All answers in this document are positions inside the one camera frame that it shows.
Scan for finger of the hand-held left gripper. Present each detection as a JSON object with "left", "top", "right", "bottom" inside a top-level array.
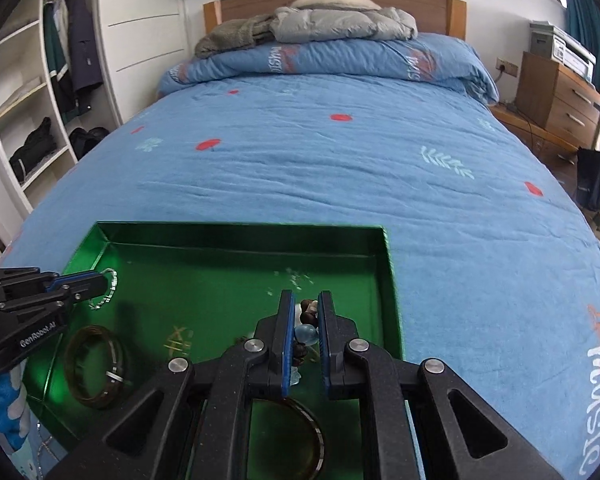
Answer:
[
  {"left": 0, "top": 267, "right": 107, "bottom": 298},
  {"left": 0, "top": 280, "right": 110, "bottom": 314}
]

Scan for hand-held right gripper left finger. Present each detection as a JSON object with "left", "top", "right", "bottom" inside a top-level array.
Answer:
[{"left": 45, "top": 289, "right": 301, "bottom": 480}]

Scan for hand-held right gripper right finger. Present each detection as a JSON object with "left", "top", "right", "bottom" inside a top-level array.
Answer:
[{"left": 317, "top": 290, "right": 566, "bottom": 480}]

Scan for silver chain bracelet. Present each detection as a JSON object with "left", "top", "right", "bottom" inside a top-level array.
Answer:
[{"left": 86, "top": 267, "right": 119, "bottom": 311}]

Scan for brown beaded bracelet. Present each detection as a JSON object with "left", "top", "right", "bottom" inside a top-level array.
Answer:
[{"left": 292, "top": 297, "right": 322, "bottom": 386}]

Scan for green tray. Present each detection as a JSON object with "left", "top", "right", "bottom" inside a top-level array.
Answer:
[{"left": 22, "top": 220, "right": 406, "bottom": 480}]

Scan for dark brown bangle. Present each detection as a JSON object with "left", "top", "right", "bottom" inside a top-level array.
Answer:
[{"left": 62, "top": 325, "right": 133, "bottom": 408}]

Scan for amber bangle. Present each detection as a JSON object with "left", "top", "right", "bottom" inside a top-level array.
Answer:
[{"left": 250, "top": 396, "right": 327, "bottom": 480}]

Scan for black folded clothes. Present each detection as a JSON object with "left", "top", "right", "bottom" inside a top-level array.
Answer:
[{"left": 9, "top": 117, "right": 58, "bottom": 183}]

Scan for black bag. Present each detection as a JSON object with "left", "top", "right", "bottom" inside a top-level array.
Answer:
[{"left": 69, "top": 126, "right": 111, "bottom": 161}]

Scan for beige folded cloth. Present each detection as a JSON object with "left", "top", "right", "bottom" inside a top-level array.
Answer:
[{"left": 0, "top": 76, "right": 48, "bottom": 121}]

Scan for green white hanging garment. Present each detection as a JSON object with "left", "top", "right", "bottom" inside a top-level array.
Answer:
[{"left": 42, "top": 0, "right": 78, "bottom": 121}]

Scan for dark hanging jacket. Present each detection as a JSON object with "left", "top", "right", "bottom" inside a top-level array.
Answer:
[{"left": 67, "top": 0, "right": 105, "bottom": 111}]

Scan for white drawer wardrobe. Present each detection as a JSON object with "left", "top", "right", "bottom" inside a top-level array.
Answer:
[{"left": 97, "top": 0, "right": 191, "bottom": 126}]

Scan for folded blue duvet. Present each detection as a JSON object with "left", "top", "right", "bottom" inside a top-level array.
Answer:
[{"left": 157, "top": 32, "right": 501, "bottom": 106}]

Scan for olive fleece garment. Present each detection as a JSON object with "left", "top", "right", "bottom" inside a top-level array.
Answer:
[{"left": 195, "top": 12, "right": 281, "bottom": 58}]

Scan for low wooden bedside table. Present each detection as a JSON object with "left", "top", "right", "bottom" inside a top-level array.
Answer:
[{"left": 490, "top": 102, "right": 581, "bottom": 171}]

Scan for dark blue tote bag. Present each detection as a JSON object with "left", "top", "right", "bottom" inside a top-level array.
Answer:
[{"left": 576, "top": 146, "right": 600, "bottom": 212}]

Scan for grey down jacket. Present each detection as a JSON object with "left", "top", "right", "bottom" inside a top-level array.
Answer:
[{"left": 270, "top": 0, "right": 418, "bottom": 43}]

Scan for wooden headboard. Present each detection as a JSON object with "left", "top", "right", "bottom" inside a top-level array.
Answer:
[{"left": 203, "top": 0, "right": 467, "bottom": 41}]

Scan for wooden drawer cabinet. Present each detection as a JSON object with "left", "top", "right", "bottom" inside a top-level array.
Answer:
[{"left": 516, "top": 51, "right": 600, "bottom": 148}]

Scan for white printer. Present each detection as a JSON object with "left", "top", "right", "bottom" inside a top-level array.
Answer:
[{"left": 529, "top": 20, "right": 597, "bottom": 81}]

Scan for teal curtain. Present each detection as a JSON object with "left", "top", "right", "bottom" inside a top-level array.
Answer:
[{"left": 560, "top": 0, "right": 600, "bottom": 86}]

